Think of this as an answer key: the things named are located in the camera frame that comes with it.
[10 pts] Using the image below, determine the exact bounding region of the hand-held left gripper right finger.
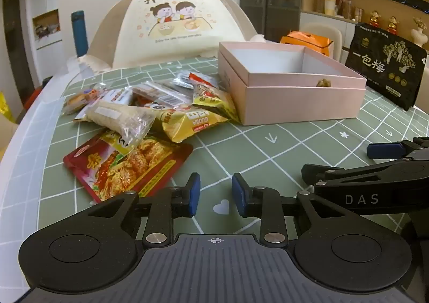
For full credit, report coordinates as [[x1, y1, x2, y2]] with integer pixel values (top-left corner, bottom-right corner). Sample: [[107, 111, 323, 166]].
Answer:
[[232, 173, 346, 249]]

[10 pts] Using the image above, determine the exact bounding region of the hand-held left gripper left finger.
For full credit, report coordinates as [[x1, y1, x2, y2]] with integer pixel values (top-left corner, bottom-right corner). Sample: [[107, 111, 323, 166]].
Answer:
[[87, 173, 201, 249]]

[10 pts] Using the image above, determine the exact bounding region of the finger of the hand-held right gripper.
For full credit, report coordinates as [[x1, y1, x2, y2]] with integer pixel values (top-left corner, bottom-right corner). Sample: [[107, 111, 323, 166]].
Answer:
[[301, 164, 346, 187], [366, 137, 429, 161]]

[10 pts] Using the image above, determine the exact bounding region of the large yellow snack packet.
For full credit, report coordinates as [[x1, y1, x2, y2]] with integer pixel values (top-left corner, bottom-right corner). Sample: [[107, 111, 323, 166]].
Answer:
[[161, 107, 231, 143]]

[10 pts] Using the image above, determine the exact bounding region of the pink cardboard box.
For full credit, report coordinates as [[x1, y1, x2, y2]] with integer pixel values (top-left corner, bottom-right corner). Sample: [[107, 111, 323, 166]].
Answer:
[[218, 41, 367, 126]]

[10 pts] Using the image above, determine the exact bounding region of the yellow cartoon snack packet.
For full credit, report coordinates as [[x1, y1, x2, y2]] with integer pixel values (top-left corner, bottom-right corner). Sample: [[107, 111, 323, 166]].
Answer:
[[193, 83, 241, 123]]

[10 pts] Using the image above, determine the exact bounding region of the brown barcode snack packet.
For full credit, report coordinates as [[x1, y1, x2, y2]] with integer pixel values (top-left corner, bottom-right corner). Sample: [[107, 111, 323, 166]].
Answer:
[[132, 82, 192, 108]]

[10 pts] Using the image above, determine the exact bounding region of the clear rice cake packet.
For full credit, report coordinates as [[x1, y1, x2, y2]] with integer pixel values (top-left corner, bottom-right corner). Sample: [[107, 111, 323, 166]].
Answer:
[[82, 100, 158, 150]]

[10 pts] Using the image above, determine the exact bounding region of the small silver snack packet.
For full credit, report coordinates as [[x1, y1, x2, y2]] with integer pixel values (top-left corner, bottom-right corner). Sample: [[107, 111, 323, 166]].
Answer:
[[172, 71, 202, 89]]

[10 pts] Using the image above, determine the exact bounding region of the small red snack packet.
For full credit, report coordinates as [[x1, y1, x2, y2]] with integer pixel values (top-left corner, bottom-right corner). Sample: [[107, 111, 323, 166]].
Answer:
[[189, 72, 219, 89]]

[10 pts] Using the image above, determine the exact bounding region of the small bread packet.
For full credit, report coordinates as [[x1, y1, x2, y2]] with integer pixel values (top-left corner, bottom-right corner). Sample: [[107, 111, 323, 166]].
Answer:
[[63, 86, 101, 116]]

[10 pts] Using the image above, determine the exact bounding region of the green checked tablecloth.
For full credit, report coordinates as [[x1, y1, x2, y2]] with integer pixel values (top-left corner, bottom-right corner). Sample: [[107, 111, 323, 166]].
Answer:
[[40, 56, 429, 243]]

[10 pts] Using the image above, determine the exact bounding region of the black printed bag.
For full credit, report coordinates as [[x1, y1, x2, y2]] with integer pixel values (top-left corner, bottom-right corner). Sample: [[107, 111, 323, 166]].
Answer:
[[345, 23, 428, 112]]

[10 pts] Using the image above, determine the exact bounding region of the white vase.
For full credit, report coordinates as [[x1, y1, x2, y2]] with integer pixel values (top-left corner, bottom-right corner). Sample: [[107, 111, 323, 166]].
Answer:
[[412, 17, 428, 48]]

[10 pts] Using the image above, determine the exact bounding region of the beige chair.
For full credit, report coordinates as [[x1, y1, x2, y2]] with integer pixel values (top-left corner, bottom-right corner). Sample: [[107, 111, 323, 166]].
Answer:
[[300, 23, 343, 64]]

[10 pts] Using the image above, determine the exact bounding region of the orange box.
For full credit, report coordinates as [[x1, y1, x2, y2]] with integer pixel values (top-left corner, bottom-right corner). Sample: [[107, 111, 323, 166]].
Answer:
[[280, 31, 334, 57]]

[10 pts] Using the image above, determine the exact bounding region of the printed dome food cover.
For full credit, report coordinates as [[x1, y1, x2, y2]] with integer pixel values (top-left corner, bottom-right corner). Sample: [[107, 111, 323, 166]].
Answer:
[[86, 0, 266, 69]]

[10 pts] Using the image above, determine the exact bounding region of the blue bottle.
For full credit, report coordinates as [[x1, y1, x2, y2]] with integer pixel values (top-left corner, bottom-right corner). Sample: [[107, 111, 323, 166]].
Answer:
[[71, 10, 88, 57]]

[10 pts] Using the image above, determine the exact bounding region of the dark door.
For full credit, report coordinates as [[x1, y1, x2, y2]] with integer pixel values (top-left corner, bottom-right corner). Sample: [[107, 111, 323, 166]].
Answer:
[[2, 0, 35, 109]]

